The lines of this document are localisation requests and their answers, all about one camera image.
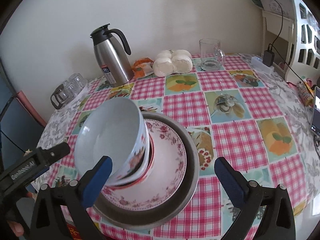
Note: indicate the clear glass tumbler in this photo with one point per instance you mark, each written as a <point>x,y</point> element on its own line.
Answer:
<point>70,88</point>
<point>79,81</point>

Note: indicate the white bowl red rim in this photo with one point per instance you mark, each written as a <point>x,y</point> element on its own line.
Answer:
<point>146,169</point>

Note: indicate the glass coffee pot black handle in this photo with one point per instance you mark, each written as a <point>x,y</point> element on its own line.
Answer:
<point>60,97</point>

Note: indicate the orange snack packet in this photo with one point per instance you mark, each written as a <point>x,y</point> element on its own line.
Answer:
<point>142,67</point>

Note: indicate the large stainless steel plate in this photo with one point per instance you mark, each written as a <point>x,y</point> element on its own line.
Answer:
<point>169,209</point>

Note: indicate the pink floral ceramic plate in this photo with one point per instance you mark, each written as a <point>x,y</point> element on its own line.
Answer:
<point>165,178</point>

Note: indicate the white shelf unit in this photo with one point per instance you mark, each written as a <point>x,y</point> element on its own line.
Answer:
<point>290,27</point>

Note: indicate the bag of white buns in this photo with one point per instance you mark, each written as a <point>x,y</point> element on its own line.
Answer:
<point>170,62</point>

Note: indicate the clear glass mug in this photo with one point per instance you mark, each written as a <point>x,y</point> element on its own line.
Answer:
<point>212,56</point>

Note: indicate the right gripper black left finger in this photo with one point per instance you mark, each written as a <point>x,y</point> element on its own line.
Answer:
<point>48,221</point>

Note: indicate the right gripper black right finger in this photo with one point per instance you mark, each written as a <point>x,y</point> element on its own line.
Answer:
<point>248,196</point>

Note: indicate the small white bowl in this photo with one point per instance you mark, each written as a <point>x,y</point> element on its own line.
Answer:
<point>115,129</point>

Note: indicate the stainless steel thermos jug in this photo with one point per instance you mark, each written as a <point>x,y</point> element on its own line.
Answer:
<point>111,50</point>

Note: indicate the pink checkered picture tablecloth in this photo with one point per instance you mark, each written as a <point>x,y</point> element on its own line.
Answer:
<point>225,129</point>

